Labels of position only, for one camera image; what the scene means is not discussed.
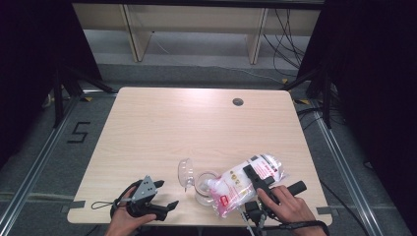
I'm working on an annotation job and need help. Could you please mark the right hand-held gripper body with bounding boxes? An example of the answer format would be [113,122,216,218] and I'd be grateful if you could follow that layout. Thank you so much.
[244,180,308,230]

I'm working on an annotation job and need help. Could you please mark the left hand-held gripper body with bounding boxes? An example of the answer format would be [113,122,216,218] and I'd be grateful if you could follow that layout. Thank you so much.
[112,175,168,221]

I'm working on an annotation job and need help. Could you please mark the red and white sugar bag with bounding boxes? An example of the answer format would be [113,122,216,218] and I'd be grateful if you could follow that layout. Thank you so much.
[207,152,287,219]

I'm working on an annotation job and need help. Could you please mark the clear glass jar with lid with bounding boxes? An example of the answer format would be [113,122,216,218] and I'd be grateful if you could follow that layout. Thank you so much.
[177,157,221,207]

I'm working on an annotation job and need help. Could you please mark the person's left hand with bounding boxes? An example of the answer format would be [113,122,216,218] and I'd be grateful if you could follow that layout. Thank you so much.
[109,186,157,236]

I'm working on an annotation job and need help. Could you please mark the person's right hand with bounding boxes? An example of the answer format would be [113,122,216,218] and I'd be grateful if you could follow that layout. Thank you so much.
[256,185,318,228]

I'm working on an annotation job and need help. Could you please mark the grey tape strip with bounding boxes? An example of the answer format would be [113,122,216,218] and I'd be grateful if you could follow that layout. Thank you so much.
[60,200,87,213]
[316,206,340,216]

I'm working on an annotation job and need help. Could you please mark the black metal stand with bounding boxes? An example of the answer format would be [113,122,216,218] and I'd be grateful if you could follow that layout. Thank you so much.
[283,67,333,130]
[52,65,116,129]

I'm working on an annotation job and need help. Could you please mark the black curtain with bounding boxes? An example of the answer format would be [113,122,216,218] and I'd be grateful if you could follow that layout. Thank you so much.
[0,0,103,169]
[296,0,417,228]

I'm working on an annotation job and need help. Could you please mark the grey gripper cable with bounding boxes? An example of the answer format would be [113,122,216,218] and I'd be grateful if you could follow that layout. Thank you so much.
[240,209,268,236]

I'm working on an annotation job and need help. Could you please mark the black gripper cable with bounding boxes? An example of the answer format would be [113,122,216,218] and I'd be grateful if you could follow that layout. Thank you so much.
[110,179,144,218]

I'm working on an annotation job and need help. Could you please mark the thin black lanyard loop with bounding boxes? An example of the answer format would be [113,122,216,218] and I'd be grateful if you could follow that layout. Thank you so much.
[90,201,116,211]

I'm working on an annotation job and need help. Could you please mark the black wrist strap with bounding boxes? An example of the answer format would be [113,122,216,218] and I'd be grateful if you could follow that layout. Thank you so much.
[278,219,330,236]

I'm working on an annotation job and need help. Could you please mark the black floor cables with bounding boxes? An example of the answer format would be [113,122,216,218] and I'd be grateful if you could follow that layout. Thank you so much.
[296,106,345,132]

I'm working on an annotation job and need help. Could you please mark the metal floor rail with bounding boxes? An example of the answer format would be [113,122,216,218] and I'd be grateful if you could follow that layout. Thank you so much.
[309,101,386,236]
[0,94,82,228]

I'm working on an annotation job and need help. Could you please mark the long black floor cable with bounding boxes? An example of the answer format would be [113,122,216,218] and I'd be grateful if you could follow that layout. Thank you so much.
[319,181,372,236]

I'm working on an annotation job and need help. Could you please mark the thin white floor cable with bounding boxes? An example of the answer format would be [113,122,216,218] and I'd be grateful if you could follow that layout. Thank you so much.
[151,30,286,84]

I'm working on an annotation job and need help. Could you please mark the bundle of black hanging cables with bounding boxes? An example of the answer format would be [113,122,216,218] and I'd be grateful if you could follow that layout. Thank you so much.
[262,8,308,79]

